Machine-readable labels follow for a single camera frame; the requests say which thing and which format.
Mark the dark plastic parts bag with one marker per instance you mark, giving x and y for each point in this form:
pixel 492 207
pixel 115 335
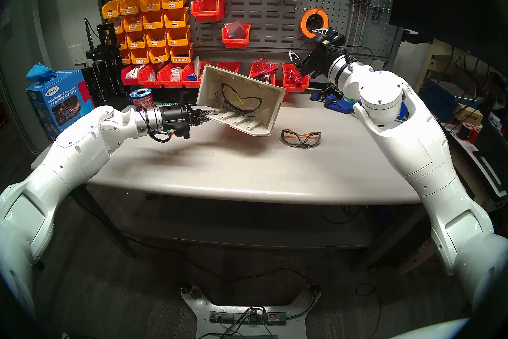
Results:
pixel 234 29

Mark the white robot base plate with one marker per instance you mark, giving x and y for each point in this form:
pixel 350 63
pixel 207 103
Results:
pixel 202 326

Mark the blue bar clamp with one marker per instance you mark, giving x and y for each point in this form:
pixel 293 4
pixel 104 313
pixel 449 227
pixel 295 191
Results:
pixel 337 104

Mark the blue cleaning cloth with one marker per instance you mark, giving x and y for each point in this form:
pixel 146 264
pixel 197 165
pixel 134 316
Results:
pixel 39 73

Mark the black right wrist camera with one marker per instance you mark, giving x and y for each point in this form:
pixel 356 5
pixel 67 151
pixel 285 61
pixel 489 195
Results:
pixel 331 39

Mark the red thread spool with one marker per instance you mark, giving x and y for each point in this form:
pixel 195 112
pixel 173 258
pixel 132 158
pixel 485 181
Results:
pixel 474 133

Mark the white wall plate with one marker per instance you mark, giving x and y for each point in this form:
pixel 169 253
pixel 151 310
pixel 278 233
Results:
pixel 79 55

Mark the blue cleaning cloths box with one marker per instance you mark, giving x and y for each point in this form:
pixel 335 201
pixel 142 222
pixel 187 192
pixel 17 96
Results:
pixel 51 104

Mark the blue plastic bin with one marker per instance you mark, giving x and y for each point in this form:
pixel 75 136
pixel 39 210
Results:
pixel 404 110

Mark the grey workbench lower shelf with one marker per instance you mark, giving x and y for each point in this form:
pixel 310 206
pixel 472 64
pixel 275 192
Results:
pixel 254 233

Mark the tall clear plastic bag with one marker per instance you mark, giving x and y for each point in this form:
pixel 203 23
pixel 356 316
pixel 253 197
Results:
pixel 197 66

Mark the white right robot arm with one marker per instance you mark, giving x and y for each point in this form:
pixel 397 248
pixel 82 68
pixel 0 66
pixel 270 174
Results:
pixel 408 143

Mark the safety glasses yellow temples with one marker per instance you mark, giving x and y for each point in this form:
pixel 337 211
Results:
pixel 238 101

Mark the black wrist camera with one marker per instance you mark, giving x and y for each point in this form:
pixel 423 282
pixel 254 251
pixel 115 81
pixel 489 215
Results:
pixel 180 131
pixel 331 39

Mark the black power strip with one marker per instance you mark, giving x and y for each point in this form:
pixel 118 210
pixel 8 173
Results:
pixel 234 317

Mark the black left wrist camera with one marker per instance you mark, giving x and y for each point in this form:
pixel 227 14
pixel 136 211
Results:
pixel 180 131

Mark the clear plastic parts bag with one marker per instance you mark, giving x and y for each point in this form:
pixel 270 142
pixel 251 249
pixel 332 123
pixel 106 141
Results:
pixel 176 74

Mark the black metal stand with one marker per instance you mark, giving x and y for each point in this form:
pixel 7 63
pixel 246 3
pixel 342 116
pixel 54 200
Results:
pixel 104 53

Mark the red spool blue label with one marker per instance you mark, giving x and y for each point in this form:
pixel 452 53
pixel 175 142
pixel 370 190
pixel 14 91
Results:
pixel 143 102

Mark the dark blue crate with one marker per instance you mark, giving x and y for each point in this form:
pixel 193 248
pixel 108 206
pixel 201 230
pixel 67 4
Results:
pixel 440 98

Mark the safety glasses orange temples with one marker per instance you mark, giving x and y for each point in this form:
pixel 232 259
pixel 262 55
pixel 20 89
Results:
pixel 291 139

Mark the beige plastic storage bin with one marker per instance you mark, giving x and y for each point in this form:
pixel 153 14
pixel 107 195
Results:
pixel 210 84

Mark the small cardboard box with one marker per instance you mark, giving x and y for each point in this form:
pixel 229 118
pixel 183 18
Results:
pixel 470 115

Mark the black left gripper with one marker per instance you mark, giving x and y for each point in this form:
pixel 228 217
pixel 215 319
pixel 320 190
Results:
pixel 174 113

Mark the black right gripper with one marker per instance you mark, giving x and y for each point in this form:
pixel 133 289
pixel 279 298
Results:
pixel 319 62

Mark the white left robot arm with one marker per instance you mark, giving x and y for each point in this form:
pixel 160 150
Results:
pixel 71 151

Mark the orange tape roll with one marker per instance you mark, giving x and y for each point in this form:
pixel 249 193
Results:
pixel 303 20

